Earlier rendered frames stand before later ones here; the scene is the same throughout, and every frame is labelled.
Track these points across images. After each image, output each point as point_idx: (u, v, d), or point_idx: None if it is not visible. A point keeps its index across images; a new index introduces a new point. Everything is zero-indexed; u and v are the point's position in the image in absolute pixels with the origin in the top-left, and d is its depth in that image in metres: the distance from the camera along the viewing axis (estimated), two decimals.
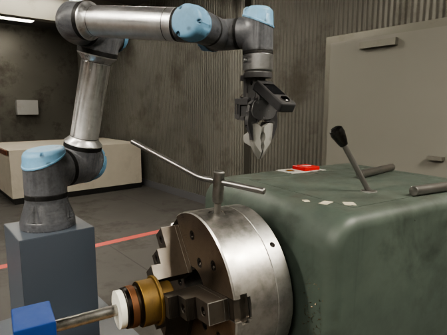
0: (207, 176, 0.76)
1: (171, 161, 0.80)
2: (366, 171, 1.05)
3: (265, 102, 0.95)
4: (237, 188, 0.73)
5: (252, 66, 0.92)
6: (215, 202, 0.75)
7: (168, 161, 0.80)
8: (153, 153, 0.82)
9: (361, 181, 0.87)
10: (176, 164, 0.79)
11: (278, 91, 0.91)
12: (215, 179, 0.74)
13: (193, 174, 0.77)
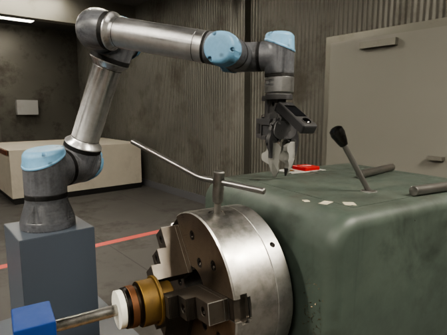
0: (207, 176, 0.76)
1: (171, 161, 0.80)
2: (366, 171, 1.05)
3: (286, 122, 0.99)
4: (237, 188, 0.73)
5: (274, 88, 0.97)
6: (215, 202, 0.75)
7: (168, 161, 0.80)
8: (153, 153, 0.82)
9: (361, 181, 0.87)
10: (176, 164, 0.79)
11: (299, 113, 0.95)
12: (215, 179, 0.74)
13: (193, 174, 0.77)
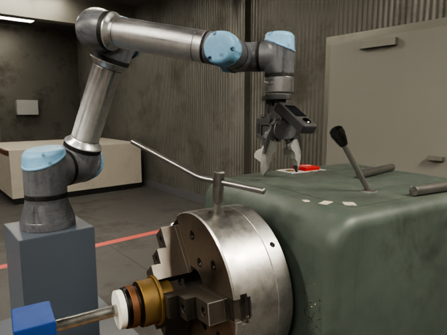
0: (207, 176, 0.76)
1: (171, 161, 0.80)
2: (366, 171, 1.05)
3: (286, 122, 0.99)
4: (237, 188, 0.73)
5: (274, 88, 0.97)
6: (215, 202, 0.75)
7: (168, 161, 0.80)
8: (153, 153, 0.82)
9: (361, 181, 0.87)
10: (176, 164, 0.79)
11: (299, 113, 0.95)
12: (215, 179, 0.74)
13: (193, 174, 0.77)
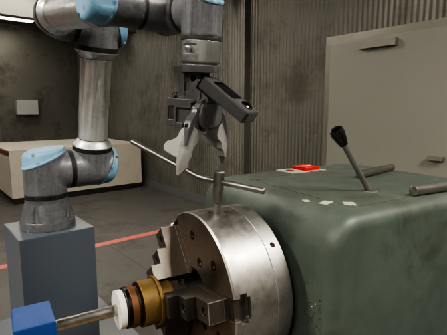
0: (207, 176, 0.76)
1: (171, 161, 0.80)
2: (366, 171, 1.05)
3: (212, 105, 0.73)
4: (237, 188, 0.73)
5: (199, 57, 0.69)
6: (215, 202, 0.75)
7: (168, 161, 0.80)
8: (153, 153, 0.82)
9: (361, 181, 0.87)
10: (176, 164, 0.79)
11: (233, 94, 0.71)
12: (215, 179, 0.74)
13: (193, 174, 0.77)
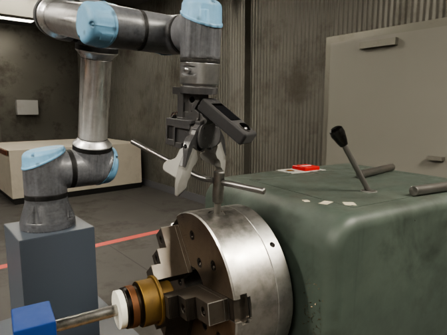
0: (207, 176, 0.76)
1: None
2: (366, 171, 1.05)
3: (211, 125, 0.74)
4: (237, 188, 0.73)
5: (198, 80, 0.70)
6: (215, 202, 0.75)
7: None
8: (153, 153, 0.82)
9: (361, 181, 0.87)
10: None
11: (231, 115, 0.72)
12: (215, 179, 0.74)
13: (193, 174, 0.77)
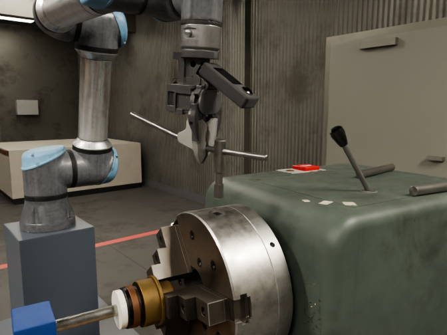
0: (208, 145, 0.75)
1: (171, 132, 0.79)
2: (366, 171, 1.05)
3: (212, 91, 0.72)
4: (239, 156, 0.71)
5: (199, 42, 0.68)
6: (216, 171, 0.74)
7: (168, 132, 0.79)
8: (153, 124, 0.81)
9: (361, 181, 0.87)
10: (177, 135, 0.78)
11: (233, 79, 0.70)
12: (217, 148, 0.72)
13: None
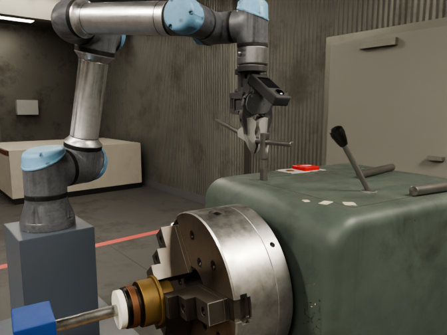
0: (257, 138, 0.95)
1: (237, 130, 1.02)
2: (366, 171, 1.05)
3: (259, 96, 0.94)
4: (275, 145, 0.89)
5: (247, 59, 0.92)
6: (261, 158, 0.93)
7: (235, 131, 1.03)
8: (227, 125, 1.06)
9: (361, 181, 0.87)
10: None
11: (273, 84, 0.90)
12: (261, 139, 0.92)
13: None
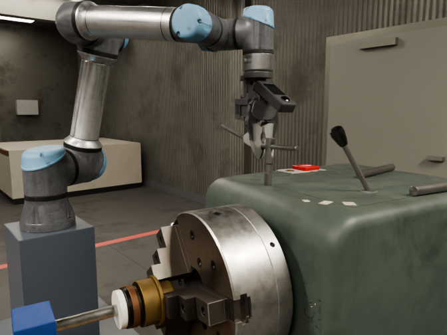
0: (263, 143, 0.96)
1: (242, 136, 1.03)
2: (366, 171, 1.05)
3: (265, 102, 0.95)
4: (280, 149, 0.90)
5: (252, 66, 0.92)
6: (265, 163, 0.94)
7: (240, 136, 1.04)
8: (232, 131, 1.08)
9: (361, 181, 0.87)
10: None
11: (278, 91, 0.91)
12: (266, 143, 0.93)
13: None
